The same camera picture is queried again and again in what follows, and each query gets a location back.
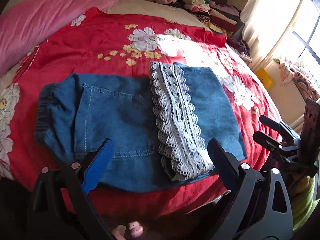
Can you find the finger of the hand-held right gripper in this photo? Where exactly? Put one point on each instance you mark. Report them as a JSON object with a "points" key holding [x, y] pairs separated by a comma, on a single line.
{"points": [[267, 142], [277, 127]]}

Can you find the cream floral bedsheet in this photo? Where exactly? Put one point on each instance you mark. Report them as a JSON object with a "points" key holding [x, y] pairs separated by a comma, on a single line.
{"points": [[150, 11]]}

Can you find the window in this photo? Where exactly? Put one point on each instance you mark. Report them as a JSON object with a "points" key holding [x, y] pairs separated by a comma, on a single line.
{"points": [[307, 30]]}

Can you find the cream curtain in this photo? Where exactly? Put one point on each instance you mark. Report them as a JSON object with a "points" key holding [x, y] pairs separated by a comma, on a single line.
{"points": [[270, 17]]}

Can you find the patterned hanging cloth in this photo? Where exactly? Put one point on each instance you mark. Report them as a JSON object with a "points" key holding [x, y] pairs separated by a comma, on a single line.
{"points": [[300, 77]]}

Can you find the pink plush slipper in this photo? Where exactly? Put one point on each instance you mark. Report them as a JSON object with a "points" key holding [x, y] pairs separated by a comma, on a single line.
{"points": [[136, 229]]}

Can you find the green towel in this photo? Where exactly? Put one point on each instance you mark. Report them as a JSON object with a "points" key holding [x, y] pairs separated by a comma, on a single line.
{"points": [[306, 205]]}

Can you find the red floral blanket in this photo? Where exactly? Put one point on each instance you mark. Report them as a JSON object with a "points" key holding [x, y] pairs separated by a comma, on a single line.
{"points": [[87, 37]]}

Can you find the yellow bag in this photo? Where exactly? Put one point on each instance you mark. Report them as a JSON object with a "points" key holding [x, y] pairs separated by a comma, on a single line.
{"points": [[265, 77]]}

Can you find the pile of folded clothes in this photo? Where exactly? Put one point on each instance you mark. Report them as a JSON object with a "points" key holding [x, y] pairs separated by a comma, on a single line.
{"points": [[215, 12]]}

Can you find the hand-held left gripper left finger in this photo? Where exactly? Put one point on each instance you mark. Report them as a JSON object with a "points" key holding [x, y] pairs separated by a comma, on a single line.
{"points": [[100, 165]]}

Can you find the pink pillow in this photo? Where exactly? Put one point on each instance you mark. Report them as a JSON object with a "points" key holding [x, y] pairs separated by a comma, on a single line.
{"points": [[37, 17]]}

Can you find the purple ruffled garment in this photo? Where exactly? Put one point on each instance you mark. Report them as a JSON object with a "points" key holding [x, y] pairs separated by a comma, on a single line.
{"points": [[240, 47]]}

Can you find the blue denim pants lace trim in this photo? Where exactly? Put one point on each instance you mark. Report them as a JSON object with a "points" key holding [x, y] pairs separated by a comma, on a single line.
{"points": [[112, 110]]}

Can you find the tan slipper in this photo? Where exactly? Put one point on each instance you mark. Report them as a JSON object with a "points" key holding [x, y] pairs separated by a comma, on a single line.
{"points": [[119, 231]]}

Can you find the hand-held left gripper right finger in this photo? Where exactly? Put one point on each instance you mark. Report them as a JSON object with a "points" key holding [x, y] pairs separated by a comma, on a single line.
{"points": [[221, 158]]}

